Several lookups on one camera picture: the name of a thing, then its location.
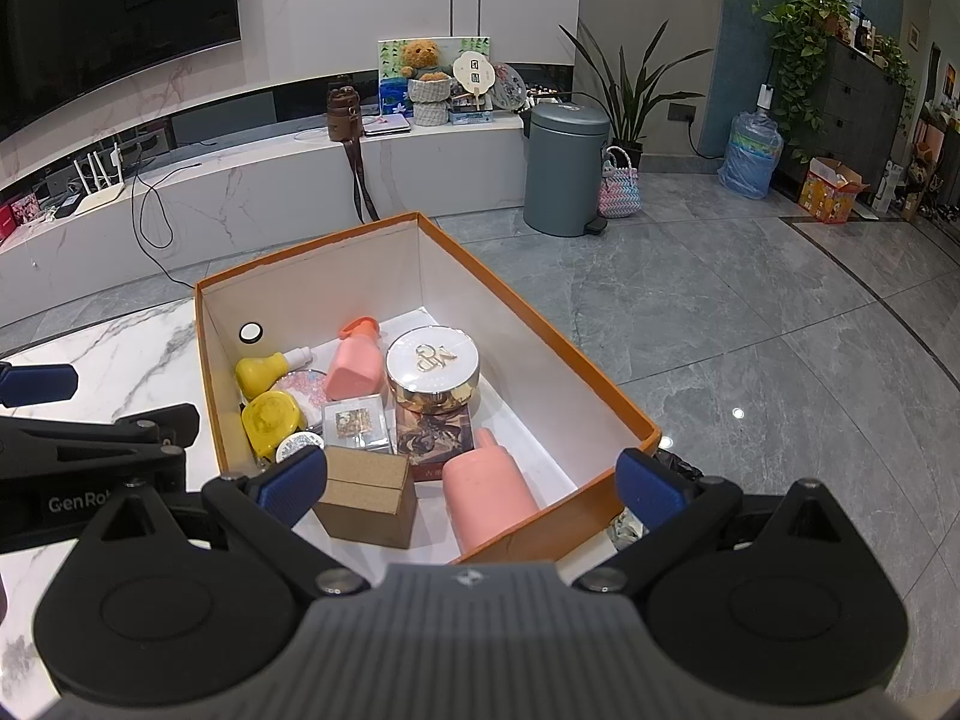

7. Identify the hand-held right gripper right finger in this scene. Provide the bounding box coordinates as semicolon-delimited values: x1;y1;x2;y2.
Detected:
574;448;863;595

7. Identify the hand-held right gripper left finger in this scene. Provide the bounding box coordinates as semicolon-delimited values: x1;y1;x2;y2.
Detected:
75;446;372;597

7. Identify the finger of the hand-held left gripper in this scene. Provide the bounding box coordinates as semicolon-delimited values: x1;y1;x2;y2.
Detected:
0;403;201;485
0;361;79;407

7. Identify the round silver glitter compact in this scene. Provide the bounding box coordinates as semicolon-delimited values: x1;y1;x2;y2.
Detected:
275;431;324;466

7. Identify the yellow tape measure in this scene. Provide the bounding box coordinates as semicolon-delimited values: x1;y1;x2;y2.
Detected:
241;392;304;466

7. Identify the gold cardboard box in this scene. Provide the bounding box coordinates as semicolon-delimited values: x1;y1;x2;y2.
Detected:
313;445;418;549

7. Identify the clear plastic cube box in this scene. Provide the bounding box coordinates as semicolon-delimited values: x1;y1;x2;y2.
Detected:
322;394;395;455

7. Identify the round pink floral mirror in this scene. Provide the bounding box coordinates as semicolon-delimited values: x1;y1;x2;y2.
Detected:
270;369;328;410

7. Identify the yellow bottle with white cap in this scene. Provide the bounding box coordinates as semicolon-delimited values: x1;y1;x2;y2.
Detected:
235;346;313;397

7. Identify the pink spray bottle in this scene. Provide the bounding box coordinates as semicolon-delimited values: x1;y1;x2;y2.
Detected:
325;317;386;401

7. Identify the dark floral palette box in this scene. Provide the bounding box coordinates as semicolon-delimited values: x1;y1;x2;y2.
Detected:
395;409;476;483

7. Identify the tall pink eared container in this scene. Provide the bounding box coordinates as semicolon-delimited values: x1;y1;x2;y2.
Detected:
441;427;541;550

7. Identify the orange cardboard box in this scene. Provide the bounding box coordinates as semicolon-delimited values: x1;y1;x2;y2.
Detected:
195;211;663;566

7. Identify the round white gold compact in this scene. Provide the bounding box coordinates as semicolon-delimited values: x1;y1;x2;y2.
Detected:
385;325;482;413

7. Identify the white router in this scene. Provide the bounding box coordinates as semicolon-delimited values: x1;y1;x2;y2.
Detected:
75;150;127;220

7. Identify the white marble television console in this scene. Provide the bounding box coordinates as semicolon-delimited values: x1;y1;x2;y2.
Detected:
0;67;527;331

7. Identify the woven pastel basket bag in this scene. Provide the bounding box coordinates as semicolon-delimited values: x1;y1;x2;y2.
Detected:
598;146;643;219

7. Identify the grey trash can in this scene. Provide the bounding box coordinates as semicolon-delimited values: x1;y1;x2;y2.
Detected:
523;101;611;238

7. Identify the orange printed carton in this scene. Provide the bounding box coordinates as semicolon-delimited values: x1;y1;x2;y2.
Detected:
797;157;872;225

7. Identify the blue water jug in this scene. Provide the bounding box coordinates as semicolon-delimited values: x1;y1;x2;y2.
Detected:
718;82;785;200

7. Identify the black television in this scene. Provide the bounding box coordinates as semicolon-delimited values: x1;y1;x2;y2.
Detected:
0;0;243;145

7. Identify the brown leather bag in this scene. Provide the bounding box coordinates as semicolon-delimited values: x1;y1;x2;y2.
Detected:
326;82;380;223

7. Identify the long-leaf potted plant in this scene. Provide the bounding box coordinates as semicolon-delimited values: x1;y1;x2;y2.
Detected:
559;19;715;167

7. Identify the teddy bear in basket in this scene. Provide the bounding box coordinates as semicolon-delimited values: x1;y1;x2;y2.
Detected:
377;36;491;118

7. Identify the dark cabinet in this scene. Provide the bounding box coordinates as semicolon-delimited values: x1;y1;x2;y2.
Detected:
814;37;908;205

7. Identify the round painted fan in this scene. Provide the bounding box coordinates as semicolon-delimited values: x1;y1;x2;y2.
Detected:
491;64;530;110

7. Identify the brown teddy bear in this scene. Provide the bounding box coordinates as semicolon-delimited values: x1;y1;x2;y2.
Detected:
400;40;446;81

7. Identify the white paddle fan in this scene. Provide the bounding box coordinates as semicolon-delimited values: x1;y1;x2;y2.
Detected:
452;51;493;110

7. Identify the trailing green plant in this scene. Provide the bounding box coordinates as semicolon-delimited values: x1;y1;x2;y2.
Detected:
759;0;857;162

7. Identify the black cable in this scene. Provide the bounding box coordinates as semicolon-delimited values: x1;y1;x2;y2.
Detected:
130;161;202;287

